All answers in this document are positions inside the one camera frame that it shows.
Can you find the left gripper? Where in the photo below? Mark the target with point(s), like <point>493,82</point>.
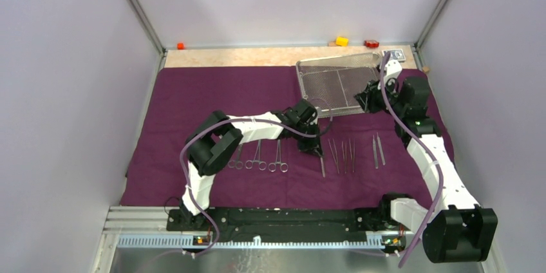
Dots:
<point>313,145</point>

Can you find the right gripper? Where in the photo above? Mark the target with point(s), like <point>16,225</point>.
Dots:
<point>368,98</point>

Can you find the steel angled tweezers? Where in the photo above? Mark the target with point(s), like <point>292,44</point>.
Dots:
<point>323,168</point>

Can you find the steel curved tweezers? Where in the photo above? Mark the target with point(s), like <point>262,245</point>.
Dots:
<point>344,156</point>

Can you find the steel hemostat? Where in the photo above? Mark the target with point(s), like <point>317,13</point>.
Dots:
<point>278,164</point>

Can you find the metal mesh instrument tray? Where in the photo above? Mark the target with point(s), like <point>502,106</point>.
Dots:
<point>331,83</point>

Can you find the purple cloth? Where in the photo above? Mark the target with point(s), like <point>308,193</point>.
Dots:
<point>364,158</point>

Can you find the steel forceps clamp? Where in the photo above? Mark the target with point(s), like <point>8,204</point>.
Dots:
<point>257,160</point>

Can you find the blue playing card deck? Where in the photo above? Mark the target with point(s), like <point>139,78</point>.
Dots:
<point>395,54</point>

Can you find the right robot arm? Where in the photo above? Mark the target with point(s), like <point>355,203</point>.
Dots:
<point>455,227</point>

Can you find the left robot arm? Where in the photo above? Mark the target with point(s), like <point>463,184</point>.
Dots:
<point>209,149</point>

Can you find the red small block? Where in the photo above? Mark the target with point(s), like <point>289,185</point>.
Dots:
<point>371,43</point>

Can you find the yellow small block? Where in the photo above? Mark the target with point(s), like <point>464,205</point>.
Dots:
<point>341,41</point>

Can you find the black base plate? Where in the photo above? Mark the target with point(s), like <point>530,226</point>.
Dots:
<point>281,225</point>

